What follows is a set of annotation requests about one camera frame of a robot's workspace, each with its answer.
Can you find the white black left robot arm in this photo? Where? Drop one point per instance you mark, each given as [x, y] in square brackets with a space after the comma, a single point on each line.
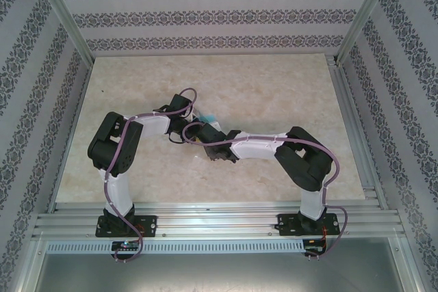
[118, 196]

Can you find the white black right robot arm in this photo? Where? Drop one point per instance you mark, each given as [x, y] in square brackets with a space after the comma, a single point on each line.
[256, 146]

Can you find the grey metal sheet panel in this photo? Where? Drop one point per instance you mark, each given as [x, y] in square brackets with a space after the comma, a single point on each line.
[219, 275]

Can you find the small circuit board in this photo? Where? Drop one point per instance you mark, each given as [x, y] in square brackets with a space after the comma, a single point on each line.
[125, 245]
[313, 248]

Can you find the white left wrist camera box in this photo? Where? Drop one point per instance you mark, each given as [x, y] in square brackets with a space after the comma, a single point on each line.
[195, 114]

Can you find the aluminium mounting rail beam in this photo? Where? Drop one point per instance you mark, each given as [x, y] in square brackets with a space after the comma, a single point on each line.
[219, 218]

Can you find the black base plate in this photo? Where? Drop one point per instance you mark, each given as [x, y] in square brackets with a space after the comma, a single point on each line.
[150, 224]
[285, 225]

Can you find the aluminium side rail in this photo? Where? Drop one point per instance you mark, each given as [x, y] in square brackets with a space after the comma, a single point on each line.
[357, 134]

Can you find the aluminium frame post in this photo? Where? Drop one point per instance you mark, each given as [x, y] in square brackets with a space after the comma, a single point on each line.
[61, 15]
[409, 264]
[367, 11]
[32, 264]

